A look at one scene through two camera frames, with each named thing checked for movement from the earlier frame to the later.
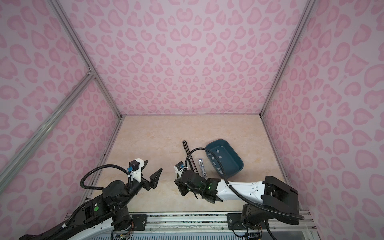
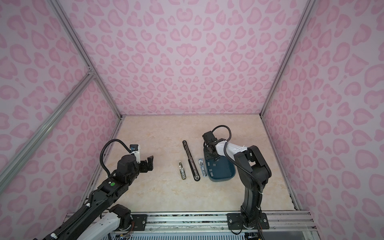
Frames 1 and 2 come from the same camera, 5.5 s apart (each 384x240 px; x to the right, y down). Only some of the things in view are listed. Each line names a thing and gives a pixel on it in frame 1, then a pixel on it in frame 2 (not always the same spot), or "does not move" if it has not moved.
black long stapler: x=191 y=159 does not move
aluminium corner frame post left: x=84 y=53 does not move
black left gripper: x=153 y=182 to x=146 y=168
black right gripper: x=179 y=183 to x=205 y=150
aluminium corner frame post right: x=306 y=14 does not move
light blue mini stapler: x=202 y=167 does not move
